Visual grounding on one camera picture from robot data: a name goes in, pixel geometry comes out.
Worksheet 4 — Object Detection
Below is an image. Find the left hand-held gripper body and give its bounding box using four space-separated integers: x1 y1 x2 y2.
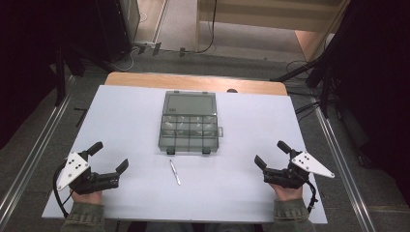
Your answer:
56 150 121 196

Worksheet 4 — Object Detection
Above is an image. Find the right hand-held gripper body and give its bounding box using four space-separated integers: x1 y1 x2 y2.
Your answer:
263 151 336 190

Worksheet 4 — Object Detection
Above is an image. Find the person's right hand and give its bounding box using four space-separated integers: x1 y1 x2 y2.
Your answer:
269 183 305 203

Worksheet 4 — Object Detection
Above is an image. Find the person's left hand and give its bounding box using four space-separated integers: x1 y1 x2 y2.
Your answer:
71 189 104 205

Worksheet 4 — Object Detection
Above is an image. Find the white board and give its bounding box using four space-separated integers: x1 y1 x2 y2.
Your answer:
42 84 329 225

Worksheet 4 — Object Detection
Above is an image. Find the thin silver metal tool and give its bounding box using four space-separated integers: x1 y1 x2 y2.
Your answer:
169 159 182 187

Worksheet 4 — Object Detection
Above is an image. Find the black metal stand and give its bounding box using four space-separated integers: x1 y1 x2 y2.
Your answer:
270 47 343 119
52 42 114 108

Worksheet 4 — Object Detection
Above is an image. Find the grey clear compartment box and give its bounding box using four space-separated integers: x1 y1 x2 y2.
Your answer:
157 90 224 156

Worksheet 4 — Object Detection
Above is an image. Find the wooden table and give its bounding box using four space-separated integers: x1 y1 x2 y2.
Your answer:
103 71 288 97

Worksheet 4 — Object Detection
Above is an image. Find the dark computer tower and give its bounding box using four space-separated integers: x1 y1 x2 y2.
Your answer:
95 0 141 63

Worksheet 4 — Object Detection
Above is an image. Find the light wooden furniture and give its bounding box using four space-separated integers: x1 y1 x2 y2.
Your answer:
194 0 352 63

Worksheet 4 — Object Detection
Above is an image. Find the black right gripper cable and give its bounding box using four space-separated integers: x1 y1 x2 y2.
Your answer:
305 179 320 215

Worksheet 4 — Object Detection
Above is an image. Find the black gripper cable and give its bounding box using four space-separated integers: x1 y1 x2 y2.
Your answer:
52 161 73 219
305 179 320 215

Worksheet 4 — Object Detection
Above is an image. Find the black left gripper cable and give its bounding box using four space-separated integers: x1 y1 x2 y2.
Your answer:
52 161 73 219

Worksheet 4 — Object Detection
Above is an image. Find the metal floor rail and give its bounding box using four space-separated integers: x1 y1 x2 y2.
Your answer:
313 105 379 232
0 74 77 221

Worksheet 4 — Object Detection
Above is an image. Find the black floor cable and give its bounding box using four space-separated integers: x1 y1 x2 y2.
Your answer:
285 59 323 123

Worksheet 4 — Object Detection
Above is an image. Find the white floor cable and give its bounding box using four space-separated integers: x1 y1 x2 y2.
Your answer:
108 47 140 73

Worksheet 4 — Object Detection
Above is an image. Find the black hanging cable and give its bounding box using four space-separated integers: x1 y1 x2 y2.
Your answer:
192 0 218 55

